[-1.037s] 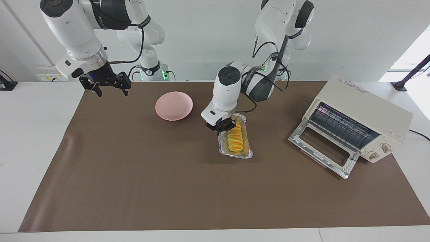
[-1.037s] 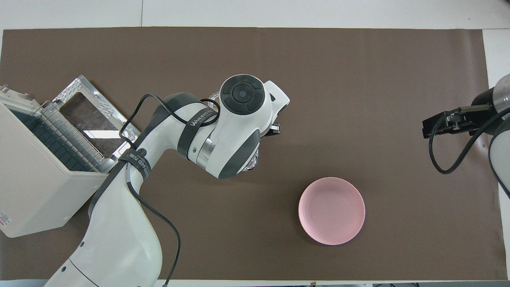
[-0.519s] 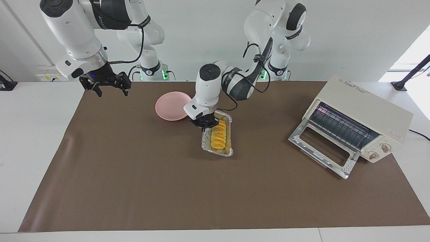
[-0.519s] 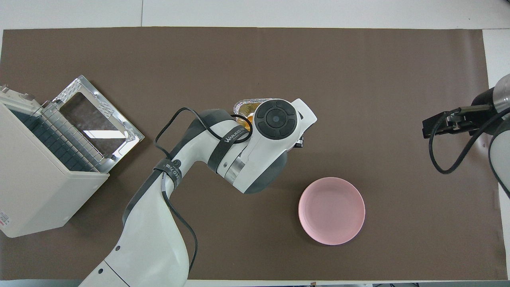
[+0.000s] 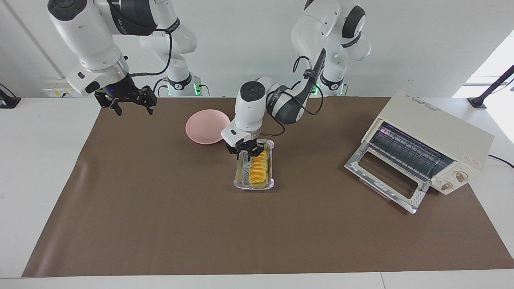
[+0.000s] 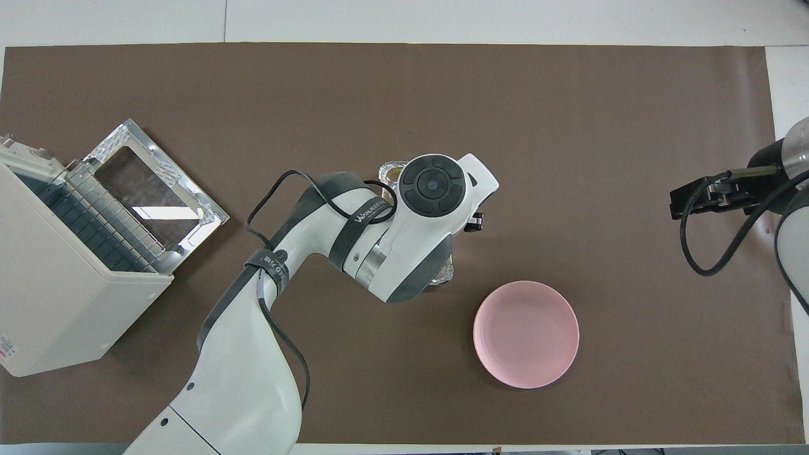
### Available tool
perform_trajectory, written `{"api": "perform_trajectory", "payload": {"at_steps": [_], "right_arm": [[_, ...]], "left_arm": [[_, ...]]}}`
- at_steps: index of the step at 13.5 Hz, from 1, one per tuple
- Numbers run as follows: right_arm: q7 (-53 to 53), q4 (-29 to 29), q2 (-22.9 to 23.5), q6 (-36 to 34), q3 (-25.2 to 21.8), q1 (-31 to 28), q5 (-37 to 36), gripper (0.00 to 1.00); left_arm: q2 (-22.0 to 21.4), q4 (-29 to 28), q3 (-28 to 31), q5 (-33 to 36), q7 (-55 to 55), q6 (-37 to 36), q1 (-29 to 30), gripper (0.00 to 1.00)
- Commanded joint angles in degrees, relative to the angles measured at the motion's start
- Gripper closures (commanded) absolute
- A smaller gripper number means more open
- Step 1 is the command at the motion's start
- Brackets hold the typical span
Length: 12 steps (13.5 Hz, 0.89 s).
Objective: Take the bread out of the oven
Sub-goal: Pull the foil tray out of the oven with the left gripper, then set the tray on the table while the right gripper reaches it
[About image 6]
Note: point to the pink round plate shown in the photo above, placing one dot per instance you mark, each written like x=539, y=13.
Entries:
x=526, y=335

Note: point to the golden bread loaf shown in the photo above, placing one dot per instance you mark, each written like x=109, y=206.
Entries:
x=395, y=172

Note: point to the aluminium foil tray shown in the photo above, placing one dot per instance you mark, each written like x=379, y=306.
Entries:
x=445, y=273

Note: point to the white toaster oven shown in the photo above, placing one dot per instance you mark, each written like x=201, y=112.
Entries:
x=57, y=297

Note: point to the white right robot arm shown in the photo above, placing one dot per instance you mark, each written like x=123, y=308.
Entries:
x=793, y=246

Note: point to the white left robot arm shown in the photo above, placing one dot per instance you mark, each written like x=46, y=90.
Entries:
x=240, y=379

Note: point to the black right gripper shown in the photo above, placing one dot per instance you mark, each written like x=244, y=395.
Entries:
x=768, y=177

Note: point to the brown table mat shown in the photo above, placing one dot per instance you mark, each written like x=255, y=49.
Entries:
x=404, y=95

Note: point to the glass oven door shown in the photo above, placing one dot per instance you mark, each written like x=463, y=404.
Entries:
x=158, y=189

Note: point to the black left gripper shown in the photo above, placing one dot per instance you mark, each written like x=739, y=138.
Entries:
x=474, y=222

